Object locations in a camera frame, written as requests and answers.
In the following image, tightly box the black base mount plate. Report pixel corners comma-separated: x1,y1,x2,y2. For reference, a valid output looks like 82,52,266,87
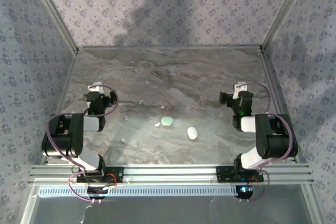
216,165,265,183
76,166,124,183

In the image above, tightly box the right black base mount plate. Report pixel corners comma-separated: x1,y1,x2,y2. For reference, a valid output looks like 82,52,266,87
216,165,265,183

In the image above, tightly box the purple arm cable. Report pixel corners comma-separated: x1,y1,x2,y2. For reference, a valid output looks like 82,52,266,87
46,84,119,201
240,82,294,202

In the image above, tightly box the black connector hub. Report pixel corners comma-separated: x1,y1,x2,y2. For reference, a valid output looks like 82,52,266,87
87,186,109,200
235,185,255,200

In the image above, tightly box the pale green earbud charging case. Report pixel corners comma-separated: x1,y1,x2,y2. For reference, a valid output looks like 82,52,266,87
160,116,174,127

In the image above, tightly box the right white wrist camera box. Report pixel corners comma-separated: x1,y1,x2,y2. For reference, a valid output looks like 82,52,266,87
233,82,249,99

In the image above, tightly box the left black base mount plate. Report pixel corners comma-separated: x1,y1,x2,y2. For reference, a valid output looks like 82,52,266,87
76,166,124,183

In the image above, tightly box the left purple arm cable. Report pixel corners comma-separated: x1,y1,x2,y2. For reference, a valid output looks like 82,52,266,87
46,84,119,201

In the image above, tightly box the aluminium side floor rail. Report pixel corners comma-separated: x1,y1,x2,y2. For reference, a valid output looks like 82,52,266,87
40,50,79,166
258,49,302,164

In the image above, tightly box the aluminium upright frame post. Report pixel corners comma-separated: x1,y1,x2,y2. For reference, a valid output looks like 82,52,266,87
260,0,313,53
26,0,79,54

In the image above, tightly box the aluminium back floor rail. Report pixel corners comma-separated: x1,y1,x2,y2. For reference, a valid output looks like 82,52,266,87
78,46,262,51

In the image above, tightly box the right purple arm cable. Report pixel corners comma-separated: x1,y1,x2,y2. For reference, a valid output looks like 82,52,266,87
240,82,294,202

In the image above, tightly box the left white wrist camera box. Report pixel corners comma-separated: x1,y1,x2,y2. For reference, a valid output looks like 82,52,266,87
88,82,104,93

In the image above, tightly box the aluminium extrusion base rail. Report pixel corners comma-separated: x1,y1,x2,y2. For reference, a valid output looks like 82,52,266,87
28,163,315,185

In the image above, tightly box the white slotted cable duct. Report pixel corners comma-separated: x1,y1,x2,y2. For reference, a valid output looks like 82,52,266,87
38,186,246,198

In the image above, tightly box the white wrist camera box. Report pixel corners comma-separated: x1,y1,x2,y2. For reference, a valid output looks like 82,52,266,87
88,82,104,93
233,82,249,99

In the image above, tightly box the left black connector hub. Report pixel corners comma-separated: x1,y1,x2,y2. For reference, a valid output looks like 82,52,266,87
87,186,109,200

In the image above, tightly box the right black connector hub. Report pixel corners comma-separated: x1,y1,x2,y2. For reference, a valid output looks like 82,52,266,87
235,185,255,200

